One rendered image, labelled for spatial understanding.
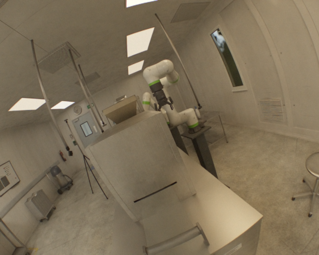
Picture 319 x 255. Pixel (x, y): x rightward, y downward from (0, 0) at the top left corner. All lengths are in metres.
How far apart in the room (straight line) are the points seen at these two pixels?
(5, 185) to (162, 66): 4.27
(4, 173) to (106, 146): 3.97
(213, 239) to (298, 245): 1.03
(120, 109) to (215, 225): 1.19
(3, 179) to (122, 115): 3.75
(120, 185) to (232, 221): 0.59
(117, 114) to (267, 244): 1.88
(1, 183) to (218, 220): 4.29
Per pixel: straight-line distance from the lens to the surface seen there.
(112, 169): 0.74
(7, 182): 4.43
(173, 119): 1.45
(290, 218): 1.67
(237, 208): 0.76
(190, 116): 1.44
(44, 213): 4.19
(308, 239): 1.60
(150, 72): 1.02
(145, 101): 2.03
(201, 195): 0.88
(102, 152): 0.71
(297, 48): 2.40
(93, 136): 6.32
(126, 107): 1.36
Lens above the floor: 1.41
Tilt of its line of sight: 12 degrees down
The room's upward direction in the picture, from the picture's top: 24 degrees counter-clockwise
